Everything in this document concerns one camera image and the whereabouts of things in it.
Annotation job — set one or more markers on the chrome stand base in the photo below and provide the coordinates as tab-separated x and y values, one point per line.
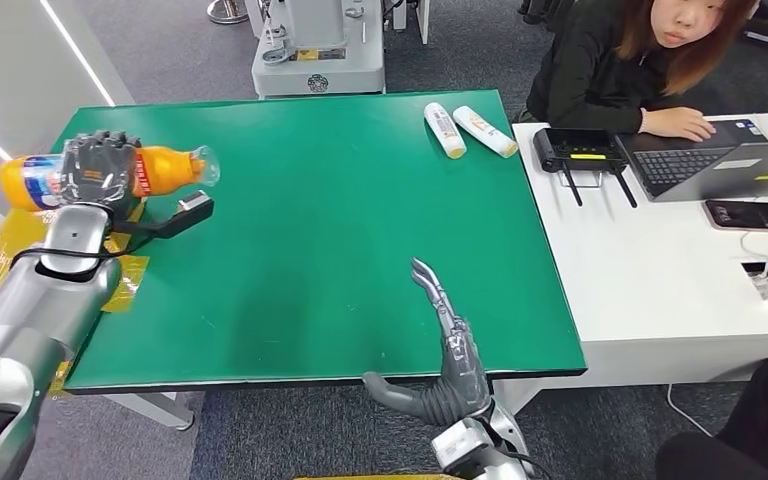
226	12

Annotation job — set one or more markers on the green topped table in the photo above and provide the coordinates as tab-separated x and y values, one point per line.
331	232

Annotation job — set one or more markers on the orange bottle with clear cap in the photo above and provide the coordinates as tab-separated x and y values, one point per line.
165	169

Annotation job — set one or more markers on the person in black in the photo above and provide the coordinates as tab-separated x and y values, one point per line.
755	430

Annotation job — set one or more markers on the person's forearm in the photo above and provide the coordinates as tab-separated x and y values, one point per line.
586	114

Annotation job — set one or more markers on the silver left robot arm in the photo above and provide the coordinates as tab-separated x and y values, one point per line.
39	318

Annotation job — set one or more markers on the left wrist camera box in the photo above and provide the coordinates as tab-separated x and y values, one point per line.
185	212

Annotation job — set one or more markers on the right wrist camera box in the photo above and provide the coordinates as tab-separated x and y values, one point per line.
460	444

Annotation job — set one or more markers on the yellow tape-wrapped cardboard box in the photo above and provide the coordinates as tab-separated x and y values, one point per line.
126	285

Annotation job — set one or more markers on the black router with antennas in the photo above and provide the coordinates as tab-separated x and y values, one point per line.
575	147

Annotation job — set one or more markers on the grey laptop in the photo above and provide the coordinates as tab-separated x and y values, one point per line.
685	166

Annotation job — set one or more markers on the person's hand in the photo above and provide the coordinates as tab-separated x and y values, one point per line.
679	122

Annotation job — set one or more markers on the white bottle with yellow cap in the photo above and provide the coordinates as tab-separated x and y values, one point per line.
486	132
445	131

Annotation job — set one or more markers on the white desk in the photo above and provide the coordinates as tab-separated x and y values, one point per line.
656	298

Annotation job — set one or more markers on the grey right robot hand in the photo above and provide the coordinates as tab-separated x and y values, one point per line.
463	371

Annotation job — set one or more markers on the white furniture legs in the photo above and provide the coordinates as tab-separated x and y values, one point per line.
422	20

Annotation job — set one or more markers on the black smartphone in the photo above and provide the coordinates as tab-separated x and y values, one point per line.
748	216

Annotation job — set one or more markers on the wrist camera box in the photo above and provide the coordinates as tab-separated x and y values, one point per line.
185	212
460	444

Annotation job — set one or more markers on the white machine base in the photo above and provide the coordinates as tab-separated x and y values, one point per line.
321	60

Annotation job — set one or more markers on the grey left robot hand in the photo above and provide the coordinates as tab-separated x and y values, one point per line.
99	172

